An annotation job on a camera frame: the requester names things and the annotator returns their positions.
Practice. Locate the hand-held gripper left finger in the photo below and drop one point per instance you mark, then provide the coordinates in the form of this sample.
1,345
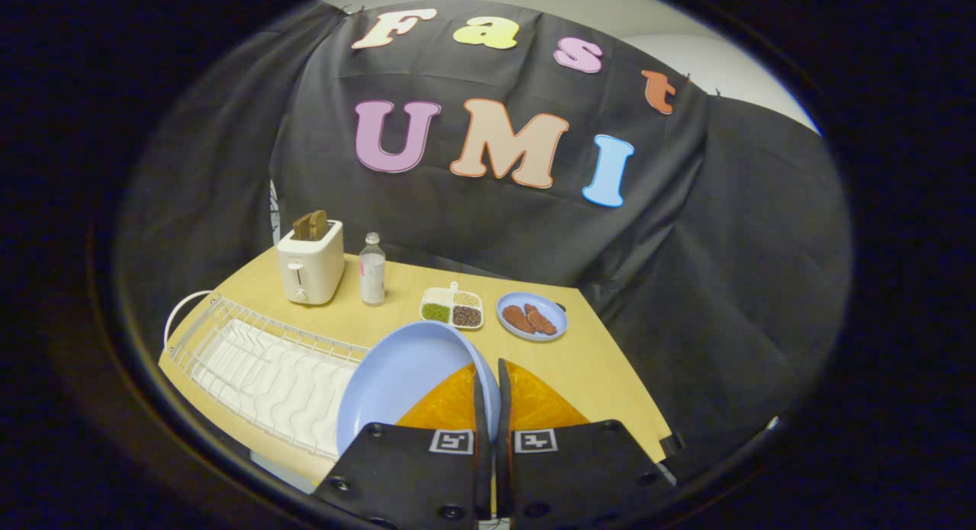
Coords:
480,415

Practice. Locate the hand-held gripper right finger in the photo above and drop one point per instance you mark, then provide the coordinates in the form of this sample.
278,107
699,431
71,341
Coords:
505,415

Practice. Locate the light blue plate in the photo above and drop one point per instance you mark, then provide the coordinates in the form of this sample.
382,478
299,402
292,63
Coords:
396,377

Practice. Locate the white divided seasoning dish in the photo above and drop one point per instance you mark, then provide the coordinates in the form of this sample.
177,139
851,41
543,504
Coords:
452,307

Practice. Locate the small blue plate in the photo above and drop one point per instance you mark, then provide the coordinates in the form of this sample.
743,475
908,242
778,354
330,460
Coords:
553,305

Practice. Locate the brown meat piece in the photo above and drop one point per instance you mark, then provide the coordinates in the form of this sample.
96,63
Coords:
540,319
518,319

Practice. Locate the clear plastic bottle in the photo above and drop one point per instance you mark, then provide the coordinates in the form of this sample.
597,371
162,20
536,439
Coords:
372,274

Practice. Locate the black backdrop cloth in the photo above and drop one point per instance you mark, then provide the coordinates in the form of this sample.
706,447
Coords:
496,217

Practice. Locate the cream toaster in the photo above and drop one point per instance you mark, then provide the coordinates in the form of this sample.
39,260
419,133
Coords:
311,271

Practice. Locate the brown toast slice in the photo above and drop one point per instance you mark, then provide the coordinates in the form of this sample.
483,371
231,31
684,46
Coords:
311,225

